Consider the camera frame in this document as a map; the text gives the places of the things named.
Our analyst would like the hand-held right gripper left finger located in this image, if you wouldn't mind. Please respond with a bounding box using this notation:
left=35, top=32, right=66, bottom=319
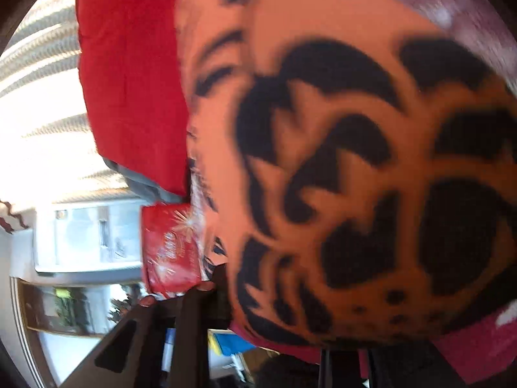
left=60, top=269, right=232, bottom=388

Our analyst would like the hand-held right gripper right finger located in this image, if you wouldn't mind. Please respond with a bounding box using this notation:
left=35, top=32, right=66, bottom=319
left=319, top=341, right=457, bottom=388

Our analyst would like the orange floral garment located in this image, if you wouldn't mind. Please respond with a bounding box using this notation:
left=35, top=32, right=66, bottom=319
left=174, top=0, right=517, bottom=350

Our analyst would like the red printed tin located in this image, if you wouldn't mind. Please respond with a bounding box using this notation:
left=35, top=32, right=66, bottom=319
left=139, top=203, right=203, bottom=294

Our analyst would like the framed glass door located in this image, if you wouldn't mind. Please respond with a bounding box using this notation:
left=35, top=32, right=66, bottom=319
left=10, top=277, right=140, bottom=376

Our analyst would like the glass window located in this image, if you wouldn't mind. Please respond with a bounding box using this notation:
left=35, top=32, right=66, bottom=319
left=34, top=200, right=144, bottom=273

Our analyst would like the grey cushion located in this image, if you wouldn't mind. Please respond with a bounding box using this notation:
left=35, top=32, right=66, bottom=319
left=101, top=156, right=186, bottom=205

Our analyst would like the red quilted blanket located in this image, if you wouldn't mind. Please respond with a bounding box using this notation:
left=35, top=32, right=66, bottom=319
left=75, top=0, right=231, bottom=203

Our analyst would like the white dotted curtain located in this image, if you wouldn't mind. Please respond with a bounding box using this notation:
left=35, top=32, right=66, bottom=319
left=0, top=0, right=101, bottom=199

